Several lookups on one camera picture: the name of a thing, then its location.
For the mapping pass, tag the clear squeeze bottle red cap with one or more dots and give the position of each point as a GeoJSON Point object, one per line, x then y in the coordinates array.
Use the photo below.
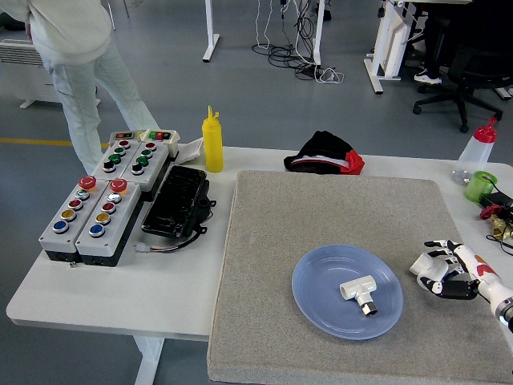
{"type": "Point", "coordinates": [475, 156]}

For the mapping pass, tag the black office chair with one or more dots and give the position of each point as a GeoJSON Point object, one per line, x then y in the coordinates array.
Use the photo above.
{"type": "Point", "coordinates": [465, 92]}

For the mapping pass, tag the grey button box green button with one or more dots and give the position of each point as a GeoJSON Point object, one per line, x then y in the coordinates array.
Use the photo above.
{"type": "Point", "coordinates": [56, 240]}

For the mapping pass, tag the white desk leg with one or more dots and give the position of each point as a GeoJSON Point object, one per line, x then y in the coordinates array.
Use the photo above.
{"type": "Point", "coordinates": [209, 28]}
{"type": "Point", "coordinates": [318, 36]}

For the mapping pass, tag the white tee fitting metal end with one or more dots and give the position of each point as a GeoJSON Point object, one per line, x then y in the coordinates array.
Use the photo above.
{"type": "Point", "coordinates": [358, 286]}

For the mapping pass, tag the green plastic cup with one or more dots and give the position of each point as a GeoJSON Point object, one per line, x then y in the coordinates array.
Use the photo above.
{"type": "Point", "coordinates": [477, 188]}

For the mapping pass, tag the black power adapter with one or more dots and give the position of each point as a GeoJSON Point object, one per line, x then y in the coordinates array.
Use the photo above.
{"type": "Point", "coordinates": [499, 199]}

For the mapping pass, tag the black plastic controller case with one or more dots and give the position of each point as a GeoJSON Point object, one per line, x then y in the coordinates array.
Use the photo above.
{"type": "Point", "coordinates": [174, 204]}

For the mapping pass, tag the blue plate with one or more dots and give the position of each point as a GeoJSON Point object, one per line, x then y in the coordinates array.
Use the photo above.
{"type": "Point", "coordinates": [320, 288]}

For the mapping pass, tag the white table leg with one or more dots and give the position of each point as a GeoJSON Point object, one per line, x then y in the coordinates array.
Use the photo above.
{"type": "Point", "coordinates": [148, 361]}

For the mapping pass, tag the yellow squeeze bottle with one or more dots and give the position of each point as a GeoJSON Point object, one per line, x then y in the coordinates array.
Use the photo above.
{"type": "Point", "coordinates": [212, 144]}

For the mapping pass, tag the white panel heater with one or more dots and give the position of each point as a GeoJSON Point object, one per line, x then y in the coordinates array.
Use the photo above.
{"type": "Point", "coordinates": [20, 78]}

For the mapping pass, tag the black red white cloth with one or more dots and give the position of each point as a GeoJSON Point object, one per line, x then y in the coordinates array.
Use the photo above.
{"type": "Point", "coordinates": [324, 152]}

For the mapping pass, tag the grey-brown mat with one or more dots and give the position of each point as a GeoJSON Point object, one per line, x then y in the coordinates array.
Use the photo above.
{"type": "Point", "coordinates": [320, 212]}

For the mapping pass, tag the grey button box black knob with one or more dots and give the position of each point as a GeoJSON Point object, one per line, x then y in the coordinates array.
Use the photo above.
{"type": "Point", "coordinates": [102, 158]}
{"type": "Point", "coordinates": [154, 164]}

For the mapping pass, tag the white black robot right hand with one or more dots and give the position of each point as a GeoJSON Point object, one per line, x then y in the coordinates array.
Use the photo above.
{"type": "Point", "coordinates": [479, 270]}

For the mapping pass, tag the seated person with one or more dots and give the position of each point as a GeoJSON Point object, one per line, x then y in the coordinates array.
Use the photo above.
{"type": "Point", "coordinates": [435, 40]}

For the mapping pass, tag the white green red switch box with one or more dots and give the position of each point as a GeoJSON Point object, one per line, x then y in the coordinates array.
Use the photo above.
{"type": "Point", "coordinates": [162, 136]}

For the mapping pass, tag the grey red black switch box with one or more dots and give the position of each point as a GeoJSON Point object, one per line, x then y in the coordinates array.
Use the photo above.
{"type": "Point", "coordinates": [124, 135]}

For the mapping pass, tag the grey button box silver button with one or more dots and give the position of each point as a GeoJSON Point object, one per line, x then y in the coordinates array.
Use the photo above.
{"type": "Point", "coordinates": [120, 224]}

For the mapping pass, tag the white desk frame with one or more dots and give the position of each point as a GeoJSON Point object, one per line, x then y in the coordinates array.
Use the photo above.
{"type": "Point", "coordinates": [386, 40]}

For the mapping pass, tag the white plastic piece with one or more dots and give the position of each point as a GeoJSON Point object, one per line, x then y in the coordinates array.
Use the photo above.
{"type": "Point", "coordinates": [192, 150]}

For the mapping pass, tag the black fan base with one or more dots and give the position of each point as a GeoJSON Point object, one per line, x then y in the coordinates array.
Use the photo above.
{"type": "Point", "coordinates": [12, 22]}

